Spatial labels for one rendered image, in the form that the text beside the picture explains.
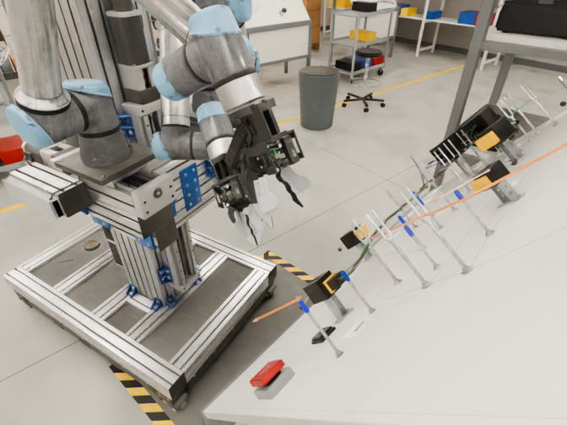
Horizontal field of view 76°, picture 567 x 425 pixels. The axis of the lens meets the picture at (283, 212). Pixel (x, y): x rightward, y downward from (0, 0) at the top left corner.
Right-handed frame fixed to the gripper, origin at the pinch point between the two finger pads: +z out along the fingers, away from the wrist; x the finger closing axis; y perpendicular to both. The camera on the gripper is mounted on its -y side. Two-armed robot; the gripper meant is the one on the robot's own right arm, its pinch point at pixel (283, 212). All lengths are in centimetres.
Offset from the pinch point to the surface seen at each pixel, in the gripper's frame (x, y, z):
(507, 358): -16.0, 41.2, 6.3
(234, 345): 21, -113, 85
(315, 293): -2.0, 2.2, 16.5
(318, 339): -7.7, 5.0, 22.2
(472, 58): 99, 0, -8
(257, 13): 343, -337, -139
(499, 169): 26.5, 27.8, 6.2
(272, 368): -18.5, 5.5, 19.0
